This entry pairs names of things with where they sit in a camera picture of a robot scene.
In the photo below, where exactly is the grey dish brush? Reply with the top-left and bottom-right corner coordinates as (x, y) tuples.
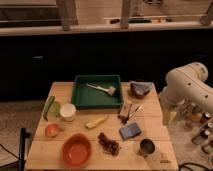
(87, 83), (116, 96)

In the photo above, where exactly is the metal cup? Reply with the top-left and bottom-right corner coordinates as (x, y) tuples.
(139, 139), (155, 156)

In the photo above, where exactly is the blue sponge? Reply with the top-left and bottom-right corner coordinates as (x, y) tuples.
(119, 122), (141, 140)

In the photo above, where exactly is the orange plastic bowl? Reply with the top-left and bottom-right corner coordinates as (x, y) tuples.
(61, 133), (92, 169)

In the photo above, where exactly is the dark purple grape bunch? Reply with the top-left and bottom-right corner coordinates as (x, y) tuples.
(98, 133), (120, 156)

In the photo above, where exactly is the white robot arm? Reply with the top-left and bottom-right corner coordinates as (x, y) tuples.
(158, 62), (213, 125)

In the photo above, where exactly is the green plastic tray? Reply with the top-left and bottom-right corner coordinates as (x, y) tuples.
(71, 75), (123, 109)

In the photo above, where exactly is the white paper cup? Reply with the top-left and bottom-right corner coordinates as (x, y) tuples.
(60, 104), (76, 121)

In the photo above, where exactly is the pale green vegetable piece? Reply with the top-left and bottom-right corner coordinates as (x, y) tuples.
(50, 101), (61, 117)

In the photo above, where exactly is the spice bottle rack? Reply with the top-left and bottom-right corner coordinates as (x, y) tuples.
(180, 103), (213, 150)

